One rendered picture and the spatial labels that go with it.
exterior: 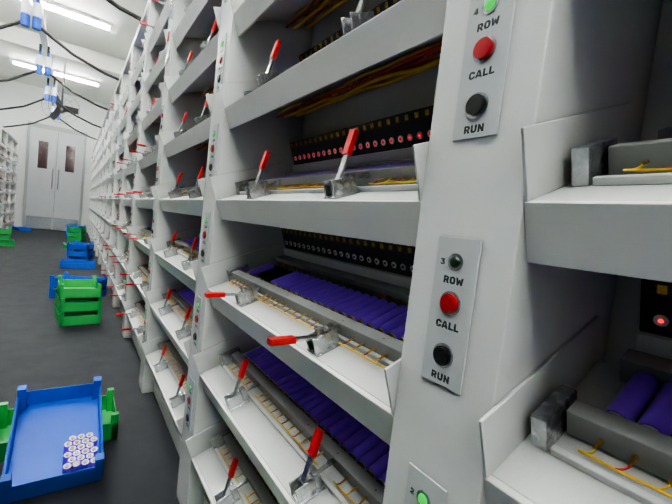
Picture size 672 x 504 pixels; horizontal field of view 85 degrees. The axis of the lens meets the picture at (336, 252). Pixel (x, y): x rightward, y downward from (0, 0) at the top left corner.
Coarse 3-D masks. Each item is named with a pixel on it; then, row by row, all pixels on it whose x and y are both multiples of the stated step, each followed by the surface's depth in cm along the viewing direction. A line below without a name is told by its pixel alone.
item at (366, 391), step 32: (256, 256) 90; (320, 256) 77; (224, 288) 81; (256, 320) 62; (288, 320) 59; (288, 352) 53; (352, 352) 47; (320, 384) 47; (352, 384) 40; (384, 384) 39; (384, 416) 36
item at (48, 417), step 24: (96, 384) 115; (24, 408) 107; (48, 408) 109; (72, 408) 112; (96, 408) 114; (24, 432) 101; (48, 432) 103; (72, 432) 105; (96, 432) 108; (24, 456) 96; (48, 456) 98; (96, 456) 94; (0, 480) 83; (24, 480) 91; (48, 480) 89; (72, 480) 92; (96, 480) 96
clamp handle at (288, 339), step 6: (318, 330) 48; (276, 336) 45; (282, 336) 46; (288, 336) 46; (294, 336) 46; (300, 336) 47; (306, 336) 47; (312, 336) 47; (318, 336) 48; (270, 342) 44; (276, 342) 44; (282, 342) 45; (288, 342) 45; (294, 342) 46
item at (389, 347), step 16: (240, 272) 83; (272, 288) 68; (288, 304) 62; (304, 304) 58; (320, 320) 54; (336, 320) 51; (352, 320) 50; (352, 336) 48; (368, 336) 45; (384, 336) 44; (368, 352) 44; (384, 352) 43; (400, 352) 40
